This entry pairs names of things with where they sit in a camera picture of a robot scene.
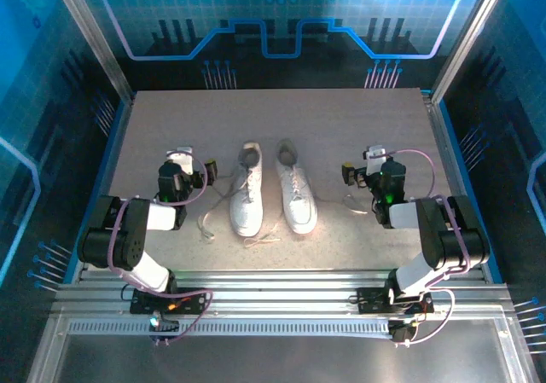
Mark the white sneaker with grey lining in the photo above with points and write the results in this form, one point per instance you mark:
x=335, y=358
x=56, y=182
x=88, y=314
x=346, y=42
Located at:
x=298, y=208
x=246, y=204

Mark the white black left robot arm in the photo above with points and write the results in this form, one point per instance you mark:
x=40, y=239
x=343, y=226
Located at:
x=132, y=233

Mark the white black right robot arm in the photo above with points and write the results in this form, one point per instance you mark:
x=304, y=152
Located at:
x=431, y=229

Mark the black connector module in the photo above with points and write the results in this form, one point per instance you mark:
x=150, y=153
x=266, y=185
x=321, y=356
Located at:
x=401, y=334
x=164, y=325

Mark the steel front plate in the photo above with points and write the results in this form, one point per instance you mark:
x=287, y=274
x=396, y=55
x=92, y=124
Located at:
x=277, y=361

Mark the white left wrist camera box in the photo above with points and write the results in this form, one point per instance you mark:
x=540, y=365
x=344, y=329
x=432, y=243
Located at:
x=184, y=156

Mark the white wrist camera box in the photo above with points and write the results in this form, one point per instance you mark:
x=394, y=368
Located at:
x=184, y=156
x=375, y=152

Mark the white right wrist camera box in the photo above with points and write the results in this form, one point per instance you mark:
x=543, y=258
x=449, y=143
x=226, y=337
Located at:
x=375, y=152

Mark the aluminium side rail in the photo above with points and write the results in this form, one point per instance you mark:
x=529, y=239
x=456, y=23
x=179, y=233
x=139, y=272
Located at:
x=437, y=123

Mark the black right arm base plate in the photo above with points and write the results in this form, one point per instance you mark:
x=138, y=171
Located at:
x=371, y=300

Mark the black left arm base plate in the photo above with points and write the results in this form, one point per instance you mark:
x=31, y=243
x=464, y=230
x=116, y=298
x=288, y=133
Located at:
x=145, y=302

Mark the aluminium front rail frame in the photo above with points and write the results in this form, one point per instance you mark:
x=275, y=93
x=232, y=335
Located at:
x=277, y=291

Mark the aluminium corner post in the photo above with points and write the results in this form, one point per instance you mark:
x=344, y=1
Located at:
x=91, y=37
x=469, y=37

